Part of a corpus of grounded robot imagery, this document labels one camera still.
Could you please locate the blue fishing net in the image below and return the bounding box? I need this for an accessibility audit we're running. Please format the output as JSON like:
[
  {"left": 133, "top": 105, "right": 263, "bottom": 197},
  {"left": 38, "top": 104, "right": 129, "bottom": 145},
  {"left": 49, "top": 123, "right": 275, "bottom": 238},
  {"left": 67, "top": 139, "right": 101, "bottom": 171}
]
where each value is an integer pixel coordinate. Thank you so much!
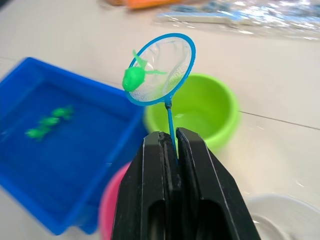
[{"left": 125, "top": 32, "right": 197, "bottom": 166}]

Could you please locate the orange object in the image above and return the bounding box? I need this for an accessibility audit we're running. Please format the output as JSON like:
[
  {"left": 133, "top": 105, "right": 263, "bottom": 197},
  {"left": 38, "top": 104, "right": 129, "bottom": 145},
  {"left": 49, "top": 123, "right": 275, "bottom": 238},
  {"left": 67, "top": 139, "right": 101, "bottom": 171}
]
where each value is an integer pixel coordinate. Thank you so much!
[{"left": 104, "top": 0, "right": 191, "bottom": 10}]

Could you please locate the clear plastic packaging bag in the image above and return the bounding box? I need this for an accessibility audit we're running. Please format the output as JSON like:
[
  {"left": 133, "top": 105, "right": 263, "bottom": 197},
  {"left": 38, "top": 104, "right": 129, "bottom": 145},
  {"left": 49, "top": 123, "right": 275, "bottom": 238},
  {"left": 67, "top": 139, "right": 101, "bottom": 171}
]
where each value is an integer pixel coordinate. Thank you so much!
[{"left": 152, "top": 0, "right": 320, "bottom": 41}]

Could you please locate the blue plastic tub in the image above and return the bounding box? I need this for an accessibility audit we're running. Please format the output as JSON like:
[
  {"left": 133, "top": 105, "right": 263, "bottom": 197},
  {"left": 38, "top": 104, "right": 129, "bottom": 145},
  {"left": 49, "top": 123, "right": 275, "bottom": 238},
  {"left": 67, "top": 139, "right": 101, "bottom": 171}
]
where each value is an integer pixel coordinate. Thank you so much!
[{"left": 0, "top": 56, "right": 146, "bottom": 236}]

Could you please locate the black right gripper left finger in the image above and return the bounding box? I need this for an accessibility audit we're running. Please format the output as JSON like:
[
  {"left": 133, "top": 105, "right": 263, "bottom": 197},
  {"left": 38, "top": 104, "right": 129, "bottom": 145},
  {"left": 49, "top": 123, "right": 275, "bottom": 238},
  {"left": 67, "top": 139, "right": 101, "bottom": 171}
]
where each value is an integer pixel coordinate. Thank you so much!
[{"left": 111, "top": 130, "right": 181, "bottom": 240}]

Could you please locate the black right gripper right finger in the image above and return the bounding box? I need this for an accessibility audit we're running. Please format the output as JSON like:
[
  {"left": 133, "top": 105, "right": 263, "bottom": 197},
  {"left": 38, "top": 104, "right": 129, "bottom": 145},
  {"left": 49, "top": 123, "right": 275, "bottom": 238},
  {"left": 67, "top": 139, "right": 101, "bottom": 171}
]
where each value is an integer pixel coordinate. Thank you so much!
[{"left": 175, "top": 127, "right": 262, "bottom": 240}]

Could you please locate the green toy fish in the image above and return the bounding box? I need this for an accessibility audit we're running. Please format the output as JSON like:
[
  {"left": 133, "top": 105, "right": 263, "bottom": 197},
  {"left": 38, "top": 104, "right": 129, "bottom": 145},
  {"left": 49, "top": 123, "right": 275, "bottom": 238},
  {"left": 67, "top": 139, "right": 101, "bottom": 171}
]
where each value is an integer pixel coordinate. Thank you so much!
[
  {"left": 24, "top": 127, "right": 48, "bottom": 141},
  {"left": 122, "top": 49, "right": 168, "bottom": 92},
  {"left": 52, "top": 104, "right": 75, "bottom": 120},
  {"left": 38, "top": 116, "right": 61, "bottom": 129}
]

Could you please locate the white plastic cup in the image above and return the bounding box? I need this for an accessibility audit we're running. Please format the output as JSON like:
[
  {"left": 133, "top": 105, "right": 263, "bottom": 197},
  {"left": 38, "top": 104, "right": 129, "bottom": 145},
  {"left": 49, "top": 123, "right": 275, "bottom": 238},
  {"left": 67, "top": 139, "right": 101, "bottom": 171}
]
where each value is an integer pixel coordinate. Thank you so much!
[{"left": 246, "top": 193, "right": 320, "bottom": 240}]

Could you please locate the green plastic bucket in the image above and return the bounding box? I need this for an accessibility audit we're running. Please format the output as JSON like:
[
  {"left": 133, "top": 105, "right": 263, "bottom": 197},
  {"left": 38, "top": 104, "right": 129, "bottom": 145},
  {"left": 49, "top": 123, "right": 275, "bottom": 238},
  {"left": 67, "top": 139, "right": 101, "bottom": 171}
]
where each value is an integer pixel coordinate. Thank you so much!
[{"left": 143, "top": 72, "right": 241, "bottom": 152}]

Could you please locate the pink plastic bucket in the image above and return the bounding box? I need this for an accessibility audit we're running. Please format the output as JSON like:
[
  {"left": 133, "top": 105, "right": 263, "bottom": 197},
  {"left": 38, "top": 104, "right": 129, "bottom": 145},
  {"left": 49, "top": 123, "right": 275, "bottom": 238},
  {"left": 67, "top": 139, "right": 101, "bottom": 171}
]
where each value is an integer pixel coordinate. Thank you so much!
[{"left": 99, "top": 161, "right": 133, "bottom": 240}]

